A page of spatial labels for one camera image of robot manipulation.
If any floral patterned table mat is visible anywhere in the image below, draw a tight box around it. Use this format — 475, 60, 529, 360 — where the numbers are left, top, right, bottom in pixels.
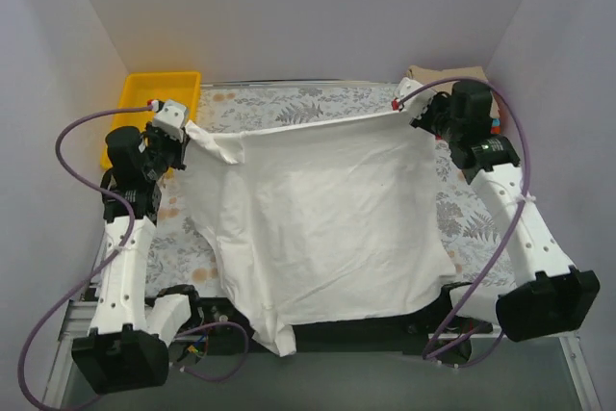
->
145, 84, 500, 297

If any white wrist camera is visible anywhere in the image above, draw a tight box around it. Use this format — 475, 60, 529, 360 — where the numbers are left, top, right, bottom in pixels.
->
391, 77, 434, 120
149, 99, 189, 141

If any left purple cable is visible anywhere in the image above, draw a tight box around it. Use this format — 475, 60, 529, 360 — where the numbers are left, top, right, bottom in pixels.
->
17, 99, 250, 410

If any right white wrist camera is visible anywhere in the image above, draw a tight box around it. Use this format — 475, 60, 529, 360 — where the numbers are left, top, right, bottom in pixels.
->
391, 77, 434, 120

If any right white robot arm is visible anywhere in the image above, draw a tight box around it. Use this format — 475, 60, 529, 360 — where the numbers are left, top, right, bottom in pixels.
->
392, 77, 600, 342

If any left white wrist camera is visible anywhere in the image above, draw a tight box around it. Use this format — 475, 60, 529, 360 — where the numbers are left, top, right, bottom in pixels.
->
149, 99, 189, 141

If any beige folded t shirt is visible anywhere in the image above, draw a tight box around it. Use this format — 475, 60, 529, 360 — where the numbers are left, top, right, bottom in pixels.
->
406, 65, 500, 118

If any white t shirt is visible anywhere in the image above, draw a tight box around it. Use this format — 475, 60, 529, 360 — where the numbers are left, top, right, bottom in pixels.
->
178, 112, 456, 357

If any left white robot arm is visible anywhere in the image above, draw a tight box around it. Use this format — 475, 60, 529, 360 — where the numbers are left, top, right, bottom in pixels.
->
71, 122, 205, 395

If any aluminium frame rail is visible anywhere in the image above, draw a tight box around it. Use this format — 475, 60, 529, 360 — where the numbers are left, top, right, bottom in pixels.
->
40, 298, 603, 411

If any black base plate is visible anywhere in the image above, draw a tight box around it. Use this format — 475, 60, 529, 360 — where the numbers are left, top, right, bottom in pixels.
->
145, 283, 493, 363

